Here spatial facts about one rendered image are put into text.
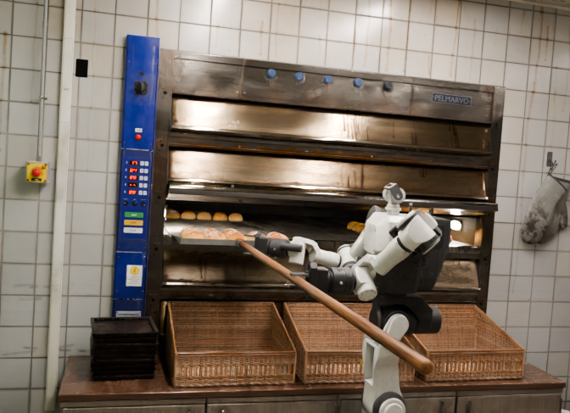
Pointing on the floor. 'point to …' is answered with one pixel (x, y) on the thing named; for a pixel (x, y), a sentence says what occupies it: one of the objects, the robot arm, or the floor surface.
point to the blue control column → (138, 64)
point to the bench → (301, 394)
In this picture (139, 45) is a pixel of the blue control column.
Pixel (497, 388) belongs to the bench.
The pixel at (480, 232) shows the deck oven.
